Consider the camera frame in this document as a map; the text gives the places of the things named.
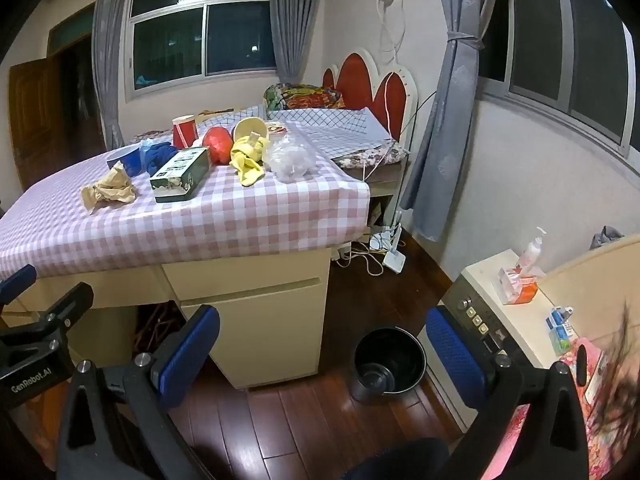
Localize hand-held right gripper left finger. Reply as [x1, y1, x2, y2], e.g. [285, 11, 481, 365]
[56, 304, 222, 480]

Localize orange tissue pack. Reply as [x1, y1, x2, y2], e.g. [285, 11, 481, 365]
[492, 264, 542, 306]

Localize green transom window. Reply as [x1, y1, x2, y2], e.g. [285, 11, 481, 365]
[47, 7, 96, 57]

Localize brown wooden door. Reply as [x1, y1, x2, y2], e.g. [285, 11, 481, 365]
[7, 55, 67, 192]

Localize yellow paper bowl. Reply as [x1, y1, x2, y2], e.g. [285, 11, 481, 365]
[233, 116, 269, 144]

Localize yellow cloth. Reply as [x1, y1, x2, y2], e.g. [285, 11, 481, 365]
[229, 135, 274, 187]

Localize colourful patterned pillow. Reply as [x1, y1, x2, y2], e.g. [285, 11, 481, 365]
[263, 82, 346, 111]

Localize white power strip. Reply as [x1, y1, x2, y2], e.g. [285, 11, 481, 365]
[369, 226, 402, 252]

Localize red apple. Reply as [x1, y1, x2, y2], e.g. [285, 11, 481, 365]
[202, 127, 235, 165]

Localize white grid bedsheet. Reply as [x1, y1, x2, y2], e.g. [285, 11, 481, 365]
[240, 104, 397, 162]

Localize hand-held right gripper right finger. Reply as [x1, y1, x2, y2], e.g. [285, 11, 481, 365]
[425, 306, 592, 480]

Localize dark blue cloth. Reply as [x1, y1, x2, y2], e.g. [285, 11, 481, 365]
[144, 142, 178, 177]

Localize red paper cup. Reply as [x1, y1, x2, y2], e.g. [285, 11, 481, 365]
[172, 115, 197, 150]

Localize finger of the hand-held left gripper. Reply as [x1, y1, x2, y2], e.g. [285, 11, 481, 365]
[27, 282, 95, 342]
[0, 264, 38, 307]

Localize white pump bottle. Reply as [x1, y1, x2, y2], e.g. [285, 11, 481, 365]
[517, 227, 549, 272]

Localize blue paper container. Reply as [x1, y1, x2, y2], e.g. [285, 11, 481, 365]
[106, 145, 142, 177]

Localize dark wispy strands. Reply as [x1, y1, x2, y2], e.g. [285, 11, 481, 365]
[590, 299, 640, 442]

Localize brown paper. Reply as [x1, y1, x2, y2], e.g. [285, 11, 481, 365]
[81, 161, 137, 216]

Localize tied grey curtain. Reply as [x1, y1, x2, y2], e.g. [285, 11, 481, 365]
[399, 0, 502, 242]

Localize cream bedside cabinet with buttons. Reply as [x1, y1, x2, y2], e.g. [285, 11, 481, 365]
[437, 248, 582, 432]

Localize blue and white box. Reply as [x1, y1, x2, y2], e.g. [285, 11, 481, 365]
[544, 305, 577, 357]

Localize floral mattress pad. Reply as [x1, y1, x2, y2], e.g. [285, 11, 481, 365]
[332, 139, 409, 169]

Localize black trash bucket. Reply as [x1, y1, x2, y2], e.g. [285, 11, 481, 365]
[348, 327, 428, 404]

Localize green cardboard box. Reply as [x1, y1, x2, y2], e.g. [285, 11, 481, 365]
[149, 146, 211, 204]

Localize pink floral blanket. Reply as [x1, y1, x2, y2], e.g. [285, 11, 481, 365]
[470, 336, 640, 480]

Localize grey crumpled cloth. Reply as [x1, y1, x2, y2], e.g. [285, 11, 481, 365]
[589, 225, 624, 251]

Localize side window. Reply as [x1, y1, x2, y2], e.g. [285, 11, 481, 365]
[476, 0, 640, 157]

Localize cream headboard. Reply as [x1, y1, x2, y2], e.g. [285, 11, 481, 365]
[537, 233, 640, 342]

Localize pink checkered tablecloth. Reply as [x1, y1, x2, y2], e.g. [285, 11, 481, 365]
[0, 102, 372, 282]

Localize red and white headboard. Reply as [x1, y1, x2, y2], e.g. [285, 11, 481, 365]
[321, 47, 419, 144]

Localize clear plastic bag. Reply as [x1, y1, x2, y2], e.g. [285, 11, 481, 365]
[263, 131, 319, 182]

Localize large sliding window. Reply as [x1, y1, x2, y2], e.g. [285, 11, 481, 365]
[124, 0, 279, 102]

